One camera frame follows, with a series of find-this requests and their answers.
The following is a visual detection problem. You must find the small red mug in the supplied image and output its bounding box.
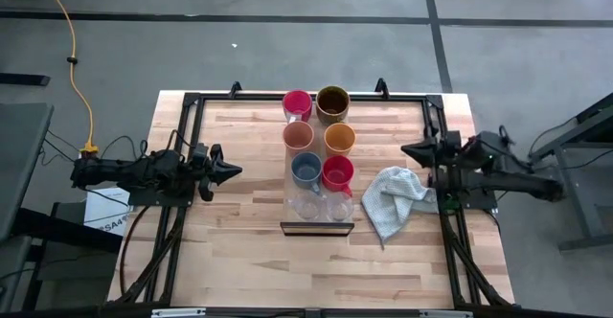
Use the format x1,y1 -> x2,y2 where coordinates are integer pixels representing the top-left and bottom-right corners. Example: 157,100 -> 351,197
321,154 -> 356,198

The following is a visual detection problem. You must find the silver mounting bracket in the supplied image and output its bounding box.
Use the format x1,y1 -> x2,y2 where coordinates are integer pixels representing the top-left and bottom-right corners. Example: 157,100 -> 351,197
151,307 -> 207,318
420,310 -> 473,318

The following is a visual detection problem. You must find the black aluminium table frame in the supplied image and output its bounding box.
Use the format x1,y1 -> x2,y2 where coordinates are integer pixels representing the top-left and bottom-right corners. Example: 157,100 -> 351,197
107,77 -> 516,309

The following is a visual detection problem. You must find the green glazed ceramic mug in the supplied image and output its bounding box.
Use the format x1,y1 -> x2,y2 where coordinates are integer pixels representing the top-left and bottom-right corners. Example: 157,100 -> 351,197
315,85 -> 352,126

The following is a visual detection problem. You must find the grey side table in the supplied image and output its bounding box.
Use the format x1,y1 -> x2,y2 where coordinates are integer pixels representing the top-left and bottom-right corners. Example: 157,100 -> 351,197
0,102 -> 124,312

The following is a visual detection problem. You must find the blue-grey mug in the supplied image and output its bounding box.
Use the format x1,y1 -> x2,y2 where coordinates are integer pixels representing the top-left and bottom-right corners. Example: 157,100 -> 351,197
290,151 -> 324,195

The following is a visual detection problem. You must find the yellow floor cable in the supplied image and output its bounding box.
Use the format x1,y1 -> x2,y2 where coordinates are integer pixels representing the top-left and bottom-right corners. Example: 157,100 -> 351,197
36,0 -> 100,159

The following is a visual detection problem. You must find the white printed box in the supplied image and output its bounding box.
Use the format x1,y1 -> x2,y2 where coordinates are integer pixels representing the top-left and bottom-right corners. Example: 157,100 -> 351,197
83,187 -> 133,237

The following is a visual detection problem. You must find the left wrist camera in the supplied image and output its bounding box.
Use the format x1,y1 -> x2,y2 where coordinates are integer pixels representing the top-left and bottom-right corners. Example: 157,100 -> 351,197
197,177 -> 216,202

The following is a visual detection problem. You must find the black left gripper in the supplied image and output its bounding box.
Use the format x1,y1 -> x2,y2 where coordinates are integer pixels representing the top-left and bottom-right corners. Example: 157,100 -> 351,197
191,143 -> 243,186

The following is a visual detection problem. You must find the black floor bar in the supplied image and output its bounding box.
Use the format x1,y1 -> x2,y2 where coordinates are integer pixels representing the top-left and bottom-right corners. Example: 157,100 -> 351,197
0,72 -> 52,87

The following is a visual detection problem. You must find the orange cup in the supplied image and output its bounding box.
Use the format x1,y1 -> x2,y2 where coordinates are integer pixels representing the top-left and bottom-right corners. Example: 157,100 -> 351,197
323,122 -> 357,158

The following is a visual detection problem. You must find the wooden tray board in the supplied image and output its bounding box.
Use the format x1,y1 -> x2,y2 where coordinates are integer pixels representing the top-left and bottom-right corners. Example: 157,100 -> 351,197
280,95 -> 356,238

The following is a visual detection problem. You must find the clear glass cup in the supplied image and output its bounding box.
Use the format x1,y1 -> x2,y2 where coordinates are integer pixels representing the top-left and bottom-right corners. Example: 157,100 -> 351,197
326,191 -> 355,222
292,191 -> 327,222

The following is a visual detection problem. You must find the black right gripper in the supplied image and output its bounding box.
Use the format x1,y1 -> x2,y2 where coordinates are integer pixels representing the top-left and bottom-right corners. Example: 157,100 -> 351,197
400,130 -> 465,175

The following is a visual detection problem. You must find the grey waffle cloth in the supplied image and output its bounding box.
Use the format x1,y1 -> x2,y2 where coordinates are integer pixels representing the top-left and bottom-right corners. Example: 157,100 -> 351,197
361,166 -> 440,250

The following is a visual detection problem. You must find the salmon pink cup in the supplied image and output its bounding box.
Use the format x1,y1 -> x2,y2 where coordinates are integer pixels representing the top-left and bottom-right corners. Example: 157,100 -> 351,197
282,120 -> 316,155

